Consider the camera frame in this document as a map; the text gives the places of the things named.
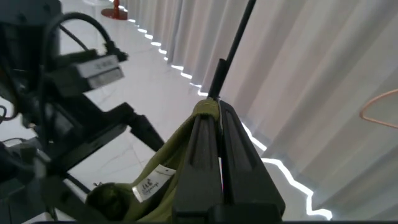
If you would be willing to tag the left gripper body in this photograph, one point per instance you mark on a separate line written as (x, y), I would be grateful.
(71, 133)

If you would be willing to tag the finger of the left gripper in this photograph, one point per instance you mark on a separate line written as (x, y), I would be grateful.
(65, 196)
(146, 132)

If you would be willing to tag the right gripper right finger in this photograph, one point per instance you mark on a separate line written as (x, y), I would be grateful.
(248, 193)

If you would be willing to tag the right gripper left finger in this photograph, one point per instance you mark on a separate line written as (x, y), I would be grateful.
(196, 193)

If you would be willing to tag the green printed sleeveless shirt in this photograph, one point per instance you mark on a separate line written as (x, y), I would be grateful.
(161, 155)

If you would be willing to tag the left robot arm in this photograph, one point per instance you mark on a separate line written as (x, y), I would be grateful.
(28, 37)

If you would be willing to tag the black clothes rack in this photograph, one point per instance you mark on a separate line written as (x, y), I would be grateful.
(222, 71)

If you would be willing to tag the pink clothes hanger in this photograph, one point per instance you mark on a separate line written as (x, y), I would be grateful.
(368, 107)

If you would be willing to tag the red round-base stand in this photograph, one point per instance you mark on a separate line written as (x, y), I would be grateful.
(113, 14)

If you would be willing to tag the white curtain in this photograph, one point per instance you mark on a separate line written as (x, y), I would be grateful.
(311, 62)

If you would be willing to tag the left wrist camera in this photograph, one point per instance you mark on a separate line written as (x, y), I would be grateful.
(99, 73)

